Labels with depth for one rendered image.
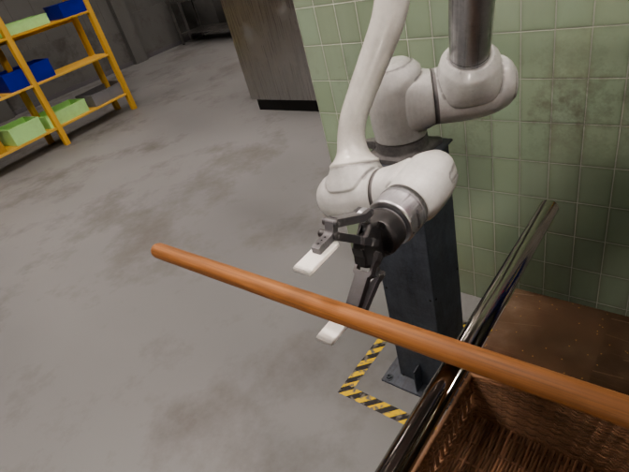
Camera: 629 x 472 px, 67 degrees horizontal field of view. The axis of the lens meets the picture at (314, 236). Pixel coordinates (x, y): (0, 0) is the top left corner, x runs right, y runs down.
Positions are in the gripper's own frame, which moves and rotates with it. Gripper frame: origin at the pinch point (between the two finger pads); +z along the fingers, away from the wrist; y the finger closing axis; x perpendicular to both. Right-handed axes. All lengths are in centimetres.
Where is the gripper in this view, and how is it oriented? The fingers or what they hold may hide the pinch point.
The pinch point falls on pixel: (317, 303)
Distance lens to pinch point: 68.0
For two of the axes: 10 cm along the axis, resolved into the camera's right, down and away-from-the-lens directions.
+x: -7.8, -1.8, 6.0
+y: 2.3, 8.1, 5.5
